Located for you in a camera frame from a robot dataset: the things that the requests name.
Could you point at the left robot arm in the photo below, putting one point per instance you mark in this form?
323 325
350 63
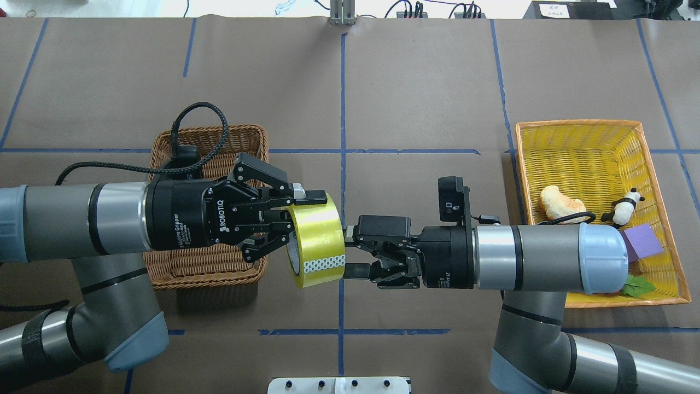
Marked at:
103 217

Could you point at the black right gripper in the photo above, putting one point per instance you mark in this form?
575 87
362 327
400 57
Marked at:
445 257

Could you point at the toy panda figure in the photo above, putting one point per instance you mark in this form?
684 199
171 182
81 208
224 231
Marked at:
623 209

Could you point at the toy bread croissant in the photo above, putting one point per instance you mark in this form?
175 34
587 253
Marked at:
557 205

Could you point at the yellow tape roll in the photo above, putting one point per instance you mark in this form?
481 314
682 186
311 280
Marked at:
316 247

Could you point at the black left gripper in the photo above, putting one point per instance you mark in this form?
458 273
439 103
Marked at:
178 214

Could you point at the toy carrot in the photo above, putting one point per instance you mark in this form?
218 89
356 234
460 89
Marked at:
637 286

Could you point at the aluminium frame post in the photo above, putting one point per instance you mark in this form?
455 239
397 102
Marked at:
342 13

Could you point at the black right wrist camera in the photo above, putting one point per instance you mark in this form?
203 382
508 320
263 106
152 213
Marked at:
454 205

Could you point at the yellow woven basket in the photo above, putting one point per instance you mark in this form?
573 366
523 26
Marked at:
598 161

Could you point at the black box with label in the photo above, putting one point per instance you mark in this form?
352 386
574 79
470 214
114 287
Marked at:
568 10

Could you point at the purple foam block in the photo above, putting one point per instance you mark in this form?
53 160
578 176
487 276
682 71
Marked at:
642 242

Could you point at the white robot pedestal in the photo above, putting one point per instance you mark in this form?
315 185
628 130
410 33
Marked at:
341 384

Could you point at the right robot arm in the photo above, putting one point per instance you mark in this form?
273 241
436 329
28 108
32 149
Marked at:
535 267

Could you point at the brown wicker basket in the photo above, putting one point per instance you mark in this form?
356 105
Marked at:
217 265

